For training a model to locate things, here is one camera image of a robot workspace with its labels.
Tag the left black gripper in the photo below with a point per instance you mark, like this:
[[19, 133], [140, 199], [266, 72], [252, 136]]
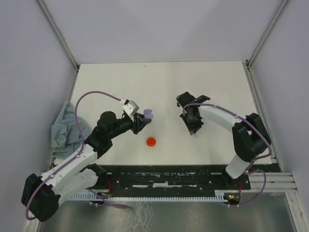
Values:
[[139, 122]]

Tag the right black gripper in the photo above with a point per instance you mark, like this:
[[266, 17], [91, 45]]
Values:
[[191, 128]]

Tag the purple earbud charging case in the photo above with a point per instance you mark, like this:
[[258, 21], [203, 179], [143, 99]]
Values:
[[148, 114]]

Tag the red earbud charging case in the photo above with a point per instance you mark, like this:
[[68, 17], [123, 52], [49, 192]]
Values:
[[151, 141]]

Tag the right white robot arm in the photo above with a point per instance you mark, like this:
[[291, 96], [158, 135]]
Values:
[[250, 138]]

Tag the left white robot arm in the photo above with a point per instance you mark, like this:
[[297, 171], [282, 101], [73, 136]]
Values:
[[44, 194]]

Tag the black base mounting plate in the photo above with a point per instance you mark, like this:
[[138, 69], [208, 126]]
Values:
[[212, 177]]

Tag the blue-grey cloth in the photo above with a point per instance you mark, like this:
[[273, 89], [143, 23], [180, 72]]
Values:
[[65, 137]]

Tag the right aluminium frame post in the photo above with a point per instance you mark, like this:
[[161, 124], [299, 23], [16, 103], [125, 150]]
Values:
[[275, 17]]

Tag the aluminium frame post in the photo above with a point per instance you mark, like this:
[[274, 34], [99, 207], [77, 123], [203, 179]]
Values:
[[57, 32], [275, 17]]

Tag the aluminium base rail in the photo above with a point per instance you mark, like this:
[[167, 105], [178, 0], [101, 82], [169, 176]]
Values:
[[275, 182]]

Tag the left aluminium frame post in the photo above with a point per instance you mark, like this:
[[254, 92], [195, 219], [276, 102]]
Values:
[[57, 32]]

